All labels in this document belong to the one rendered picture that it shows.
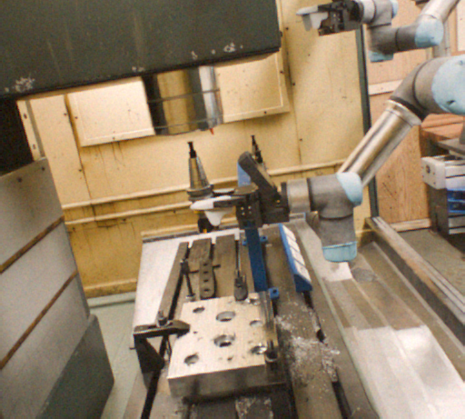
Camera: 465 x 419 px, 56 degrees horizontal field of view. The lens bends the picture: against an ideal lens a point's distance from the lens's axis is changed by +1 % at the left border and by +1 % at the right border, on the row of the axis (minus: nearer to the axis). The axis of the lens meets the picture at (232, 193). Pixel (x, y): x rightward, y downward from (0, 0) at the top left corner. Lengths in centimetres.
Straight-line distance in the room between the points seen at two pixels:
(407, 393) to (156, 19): 101
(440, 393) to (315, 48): 135
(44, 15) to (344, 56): 138
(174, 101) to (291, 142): 117
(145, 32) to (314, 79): 124
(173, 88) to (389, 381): 89
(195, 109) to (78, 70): 22
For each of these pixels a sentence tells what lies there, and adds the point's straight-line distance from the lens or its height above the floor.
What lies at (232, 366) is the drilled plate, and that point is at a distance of 93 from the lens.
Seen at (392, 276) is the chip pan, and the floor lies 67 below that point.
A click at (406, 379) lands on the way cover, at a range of 128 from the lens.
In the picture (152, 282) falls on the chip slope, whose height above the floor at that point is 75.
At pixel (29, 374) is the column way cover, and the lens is 113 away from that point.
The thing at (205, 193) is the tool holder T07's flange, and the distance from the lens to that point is 94.
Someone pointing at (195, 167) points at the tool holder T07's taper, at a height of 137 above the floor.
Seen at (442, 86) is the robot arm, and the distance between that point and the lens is 96.
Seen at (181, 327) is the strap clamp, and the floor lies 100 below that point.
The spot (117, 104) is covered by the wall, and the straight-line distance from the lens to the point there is 200.
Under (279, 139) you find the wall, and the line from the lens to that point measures 197.
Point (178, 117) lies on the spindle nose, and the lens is 87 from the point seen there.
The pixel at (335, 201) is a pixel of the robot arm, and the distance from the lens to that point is 93.
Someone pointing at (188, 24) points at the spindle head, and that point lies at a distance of 82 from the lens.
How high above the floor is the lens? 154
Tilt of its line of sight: 15 degrees down
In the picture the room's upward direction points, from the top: 10 degrees counter-clockwise
